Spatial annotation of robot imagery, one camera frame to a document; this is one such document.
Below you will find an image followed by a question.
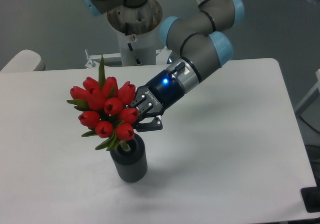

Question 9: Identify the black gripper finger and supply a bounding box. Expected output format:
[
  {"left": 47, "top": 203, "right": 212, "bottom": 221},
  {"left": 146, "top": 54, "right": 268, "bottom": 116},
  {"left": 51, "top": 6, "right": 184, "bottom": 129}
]
[{"left": 135, "top": 116, "right": 163, "bottom": 132}]

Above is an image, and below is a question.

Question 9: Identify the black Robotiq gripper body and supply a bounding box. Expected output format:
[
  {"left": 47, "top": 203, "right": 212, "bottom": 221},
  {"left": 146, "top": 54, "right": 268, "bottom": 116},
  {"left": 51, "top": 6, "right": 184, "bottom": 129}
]
[{"left": 129, "top": 69, "right": 185, "bottom": 121}]

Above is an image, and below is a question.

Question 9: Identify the red tulip bouquet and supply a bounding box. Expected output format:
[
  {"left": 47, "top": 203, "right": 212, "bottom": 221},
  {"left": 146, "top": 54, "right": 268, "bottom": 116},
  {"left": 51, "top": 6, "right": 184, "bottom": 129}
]
[{"left": 67, "top": 58, "right": 139, "bottom": 152}]

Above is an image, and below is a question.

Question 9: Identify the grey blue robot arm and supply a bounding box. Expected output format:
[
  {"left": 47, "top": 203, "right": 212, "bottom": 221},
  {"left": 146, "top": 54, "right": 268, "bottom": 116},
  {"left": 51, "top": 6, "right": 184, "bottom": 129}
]
[{"left": 83, "top": 0, "right": 245, "bottom": 132}]

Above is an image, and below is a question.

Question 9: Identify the dark grey ribbed vase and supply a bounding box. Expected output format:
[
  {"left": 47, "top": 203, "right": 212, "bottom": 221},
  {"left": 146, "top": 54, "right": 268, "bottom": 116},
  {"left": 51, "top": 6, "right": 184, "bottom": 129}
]
[{"left": 110, "top": 134, "right": 148, "bottom": 183}]

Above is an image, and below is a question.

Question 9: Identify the beige chair back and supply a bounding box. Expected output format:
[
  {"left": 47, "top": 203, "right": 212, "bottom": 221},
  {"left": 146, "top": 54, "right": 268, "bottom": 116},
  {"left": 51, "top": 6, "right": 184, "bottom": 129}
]
[{"left": 0, "top": 49, "right": 46, "bottom": 73}]

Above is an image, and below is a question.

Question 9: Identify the white furniture at right edge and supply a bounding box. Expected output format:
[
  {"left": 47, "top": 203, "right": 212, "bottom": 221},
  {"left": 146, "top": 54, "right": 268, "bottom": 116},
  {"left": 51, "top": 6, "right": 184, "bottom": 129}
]
[{"left": 294, "top": 69, "right": 320, "bottom": 116}]

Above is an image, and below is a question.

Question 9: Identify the black device at table edge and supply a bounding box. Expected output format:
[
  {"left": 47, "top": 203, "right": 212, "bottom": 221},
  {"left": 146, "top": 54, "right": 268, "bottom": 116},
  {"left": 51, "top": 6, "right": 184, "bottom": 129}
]
[{"left": 300, "top": 187, "right": 320, "bottom": 213}]

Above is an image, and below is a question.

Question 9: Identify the black pedestal cable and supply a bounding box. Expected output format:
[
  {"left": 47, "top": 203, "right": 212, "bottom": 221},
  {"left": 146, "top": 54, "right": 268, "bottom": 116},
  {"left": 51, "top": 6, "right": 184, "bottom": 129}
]
[{"left": 127, "top": 42, "right": 142, "bottom": 66}]

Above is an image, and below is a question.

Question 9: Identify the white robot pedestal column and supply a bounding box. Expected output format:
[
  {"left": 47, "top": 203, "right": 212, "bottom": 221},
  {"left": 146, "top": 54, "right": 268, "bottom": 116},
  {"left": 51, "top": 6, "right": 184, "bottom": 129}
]
[{"left": 116, "top": 30, "right": 157, "bottom": 66}]

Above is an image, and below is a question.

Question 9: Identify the white pedestal base frame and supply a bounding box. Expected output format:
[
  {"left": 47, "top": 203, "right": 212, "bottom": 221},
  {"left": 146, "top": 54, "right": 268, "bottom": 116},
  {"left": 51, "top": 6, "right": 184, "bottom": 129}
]
[{"left": 84, "top": 42, "right": 176, "bottom": 69}]

